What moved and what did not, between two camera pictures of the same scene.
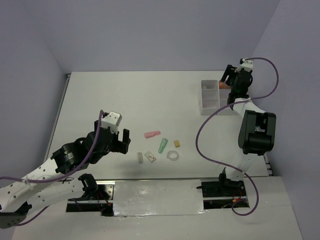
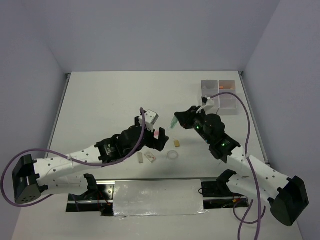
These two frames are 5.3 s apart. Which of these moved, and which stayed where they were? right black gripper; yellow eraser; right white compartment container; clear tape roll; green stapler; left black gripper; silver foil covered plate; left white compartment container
Moved: right black gripper; left black gripper; green stapler
Stayed: silver foil covered plate; right white compartment container; yellow eraser; clear tape roll; left white compartment container
